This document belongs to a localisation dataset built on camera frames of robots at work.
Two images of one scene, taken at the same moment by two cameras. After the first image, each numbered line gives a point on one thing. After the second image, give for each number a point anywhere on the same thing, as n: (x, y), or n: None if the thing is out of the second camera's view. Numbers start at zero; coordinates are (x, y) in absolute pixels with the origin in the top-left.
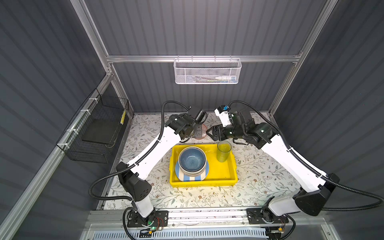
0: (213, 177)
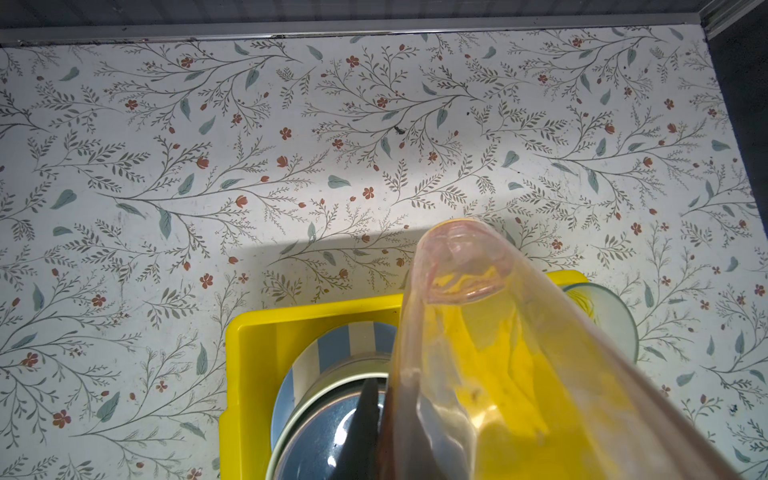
0: (263, 340)
